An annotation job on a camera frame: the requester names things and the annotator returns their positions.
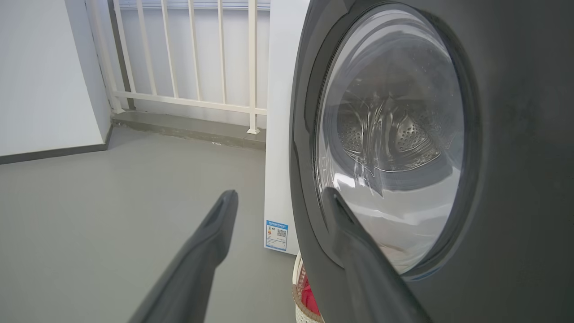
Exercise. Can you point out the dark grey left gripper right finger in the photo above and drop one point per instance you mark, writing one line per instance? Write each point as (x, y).
(372, 273)

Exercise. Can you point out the blue energy label sticker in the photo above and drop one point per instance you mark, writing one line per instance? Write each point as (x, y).
(276, 235)

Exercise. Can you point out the washing machine round door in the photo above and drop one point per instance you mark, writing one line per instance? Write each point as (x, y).
(515, 134)

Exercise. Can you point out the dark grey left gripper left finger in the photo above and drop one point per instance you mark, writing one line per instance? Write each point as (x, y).
(193, 264)

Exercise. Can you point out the stainless steel washing machine drum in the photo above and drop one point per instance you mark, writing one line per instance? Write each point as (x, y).
(403, 134)

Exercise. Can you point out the white metal railing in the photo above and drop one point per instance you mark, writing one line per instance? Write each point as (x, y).
(252, 67)

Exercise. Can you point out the red garment with white stripes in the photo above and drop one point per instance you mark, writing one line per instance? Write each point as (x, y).
(309, 298)

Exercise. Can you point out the cream perforated laundry basket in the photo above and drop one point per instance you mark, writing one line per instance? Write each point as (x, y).
(297, 309)

